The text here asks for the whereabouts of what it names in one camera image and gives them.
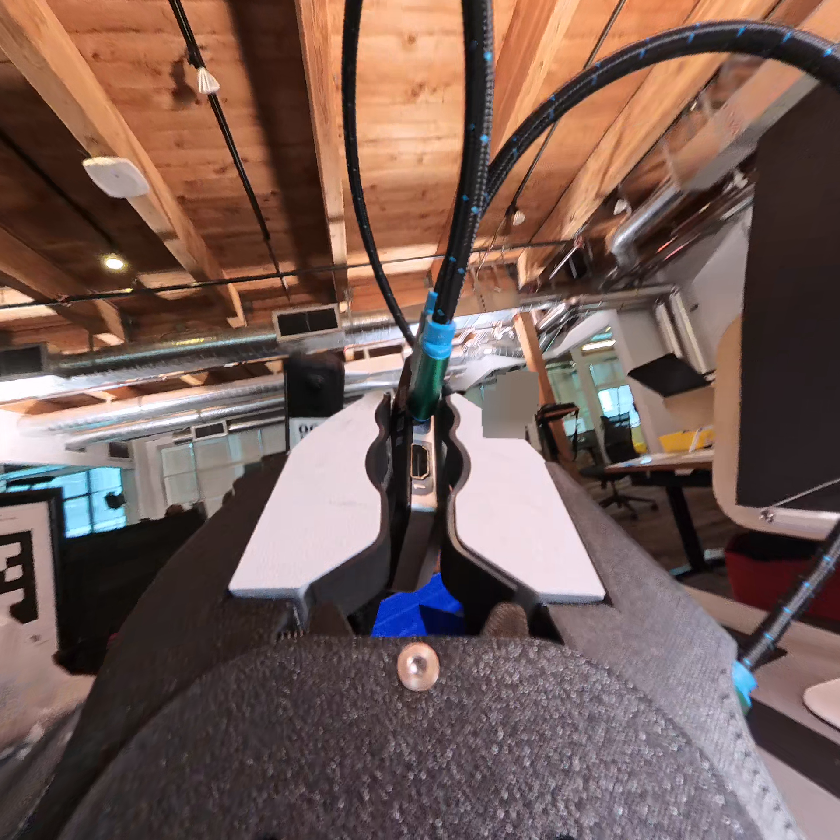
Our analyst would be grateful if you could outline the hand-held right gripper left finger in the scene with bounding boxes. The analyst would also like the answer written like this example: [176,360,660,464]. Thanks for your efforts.
[227,392,396,632]

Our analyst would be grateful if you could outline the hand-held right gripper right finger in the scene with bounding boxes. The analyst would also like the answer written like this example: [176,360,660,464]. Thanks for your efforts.
[440,394,607,630]

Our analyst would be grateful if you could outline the silver multiport hub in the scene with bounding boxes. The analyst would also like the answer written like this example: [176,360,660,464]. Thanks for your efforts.
[384,390,454,592]

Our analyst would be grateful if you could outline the blue storage bin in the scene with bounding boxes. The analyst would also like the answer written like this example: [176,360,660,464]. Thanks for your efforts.
[371,574,467,637]

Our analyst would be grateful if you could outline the black cable teal plug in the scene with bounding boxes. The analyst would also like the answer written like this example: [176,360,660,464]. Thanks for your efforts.
[407,0,840,716]

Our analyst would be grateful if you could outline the metal air vent grille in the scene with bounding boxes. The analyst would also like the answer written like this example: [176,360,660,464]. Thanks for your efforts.
[272,305,342,341]

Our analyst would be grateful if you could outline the black standing desk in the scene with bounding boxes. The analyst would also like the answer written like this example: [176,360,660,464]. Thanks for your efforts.
[535,403,583,462]

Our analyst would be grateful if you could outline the black office chair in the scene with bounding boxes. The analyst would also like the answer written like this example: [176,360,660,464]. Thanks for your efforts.
[581,416,658,521]

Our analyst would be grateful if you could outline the wooden desk black legs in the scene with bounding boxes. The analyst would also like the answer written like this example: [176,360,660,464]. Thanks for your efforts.
[604,449,723,578]

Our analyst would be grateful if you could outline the small yellow bin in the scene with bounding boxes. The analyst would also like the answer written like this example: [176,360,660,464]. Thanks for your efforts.
[659,427,716,454]

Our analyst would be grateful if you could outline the black panel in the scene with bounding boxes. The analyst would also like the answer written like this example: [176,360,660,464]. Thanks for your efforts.
[59,508,206,672]

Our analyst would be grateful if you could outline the red storage bin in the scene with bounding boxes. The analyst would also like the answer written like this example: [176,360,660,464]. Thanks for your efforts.
[725,532,840,621]

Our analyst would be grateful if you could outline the white ceiling access point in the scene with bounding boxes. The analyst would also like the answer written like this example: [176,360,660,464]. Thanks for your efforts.
[83,156,151,198]

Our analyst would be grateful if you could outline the black framed tag sign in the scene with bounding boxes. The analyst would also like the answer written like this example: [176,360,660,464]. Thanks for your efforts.
[0,489,67,657]

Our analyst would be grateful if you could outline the wooden post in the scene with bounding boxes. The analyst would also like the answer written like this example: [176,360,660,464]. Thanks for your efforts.
[512,314,578,473]

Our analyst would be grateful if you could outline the large silver air duct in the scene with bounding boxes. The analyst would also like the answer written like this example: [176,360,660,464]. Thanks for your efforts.
[0,315,408,389]

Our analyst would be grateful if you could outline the black cable blue plugs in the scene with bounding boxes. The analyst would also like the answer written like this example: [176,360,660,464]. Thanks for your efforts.
[341,0,437,349]

